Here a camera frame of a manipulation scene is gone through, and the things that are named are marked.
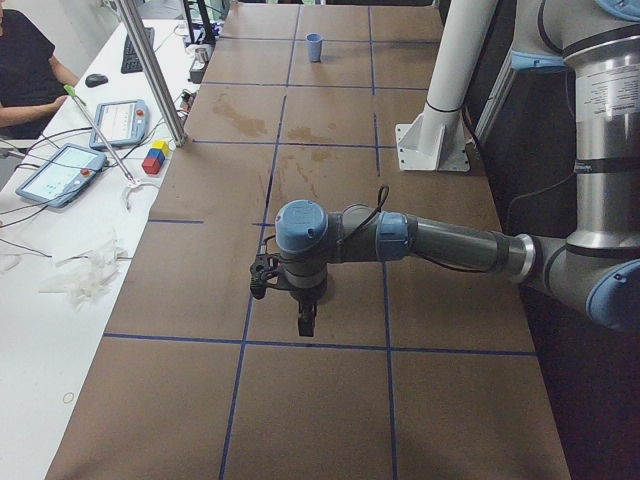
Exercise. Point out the black computer mouse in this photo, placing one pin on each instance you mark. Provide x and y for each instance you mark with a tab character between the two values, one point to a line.
94	80

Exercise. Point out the steel cylinder weight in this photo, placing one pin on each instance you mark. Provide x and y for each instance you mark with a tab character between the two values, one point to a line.
202	53

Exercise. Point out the yellow block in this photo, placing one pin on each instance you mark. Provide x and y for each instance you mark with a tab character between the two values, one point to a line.
162	146

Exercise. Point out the near blue teach pendant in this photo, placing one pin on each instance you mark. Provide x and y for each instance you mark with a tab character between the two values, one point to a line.
63	177

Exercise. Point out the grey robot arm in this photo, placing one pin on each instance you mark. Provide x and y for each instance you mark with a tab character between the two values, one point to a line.
595	270

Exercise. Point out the black keyboard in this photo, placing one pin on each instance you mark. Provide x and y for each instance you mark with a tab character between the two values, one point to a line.
131	62

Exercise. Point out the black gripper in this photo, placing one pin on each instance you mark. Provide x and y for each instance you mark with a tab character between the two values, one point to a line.
306	297

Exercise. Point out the aluminium frame post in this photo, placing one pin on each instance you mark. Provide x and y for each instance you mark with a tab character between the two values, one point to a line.
129	16

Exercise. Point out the person in black shirt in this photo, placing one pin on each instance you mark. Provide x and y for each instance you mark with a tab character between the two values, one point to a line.
32	78

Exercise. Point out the far blue teach pendant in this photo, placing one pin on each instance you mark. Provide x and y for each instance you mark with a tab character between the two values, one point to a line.
123	123

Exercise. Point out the red blue block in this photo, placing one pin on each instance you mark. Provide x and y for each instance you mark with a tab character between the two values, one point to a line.
153	161

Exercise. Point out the blue teach pendant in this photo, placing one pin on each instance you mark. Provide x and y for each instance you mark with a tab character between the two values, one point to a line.
63	177
123	123

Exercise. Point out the crumpled white tissue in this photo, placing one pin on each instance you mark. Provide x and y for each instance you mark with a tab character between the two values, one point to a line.
86	267

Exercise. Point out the green handled reacher stick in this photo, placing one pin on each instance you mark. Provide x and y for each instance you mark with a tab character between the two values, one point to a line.
133	184

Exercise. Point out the blue plastic cup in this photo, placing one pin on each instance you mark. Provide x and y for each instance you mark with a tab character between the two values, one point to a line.
314	43

